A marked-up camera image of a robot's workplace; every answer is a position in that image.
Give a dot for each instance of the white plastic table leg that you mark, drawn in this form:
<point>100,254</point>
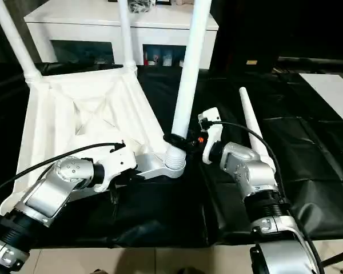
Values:
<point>190,71</point>
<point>251,120</point>
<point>127,37</point>
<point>14,37</point>

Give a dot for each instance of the white plastic table top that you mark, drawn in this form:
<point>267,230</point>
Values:
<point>60,114</point>

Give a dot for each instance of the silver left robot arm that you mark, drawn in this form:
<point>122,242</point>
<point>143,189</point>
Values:
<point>51,188</point>

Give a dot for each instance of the black mat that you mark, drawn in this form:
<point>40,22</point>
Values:
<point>174,211</point>

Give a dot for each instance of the black speaker with yellow label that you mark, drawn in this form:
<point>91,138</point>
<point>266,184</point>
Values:
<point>251,62</point>

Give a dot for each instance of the white side table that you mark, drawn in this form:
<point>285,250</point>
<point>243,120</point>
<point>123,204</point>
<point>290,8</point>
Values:
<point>331,94</point>

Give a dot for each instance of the white cabinet with glass doors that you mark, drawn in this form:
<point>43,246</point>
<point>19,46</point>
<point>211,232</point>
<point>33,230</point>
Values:
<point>74,23</point>

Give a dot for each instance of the grey curtain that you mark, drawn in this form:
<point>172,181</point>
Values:
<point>5,42</point>

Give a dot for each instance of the black tripod stand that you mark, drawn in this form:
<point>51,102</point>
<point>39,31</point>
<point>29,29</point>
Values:
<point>338,258</point>

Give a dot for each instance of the black picture frame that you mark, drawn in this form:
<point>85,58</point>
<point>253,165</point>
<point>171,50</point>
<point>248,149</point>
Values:
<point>163,2</point>

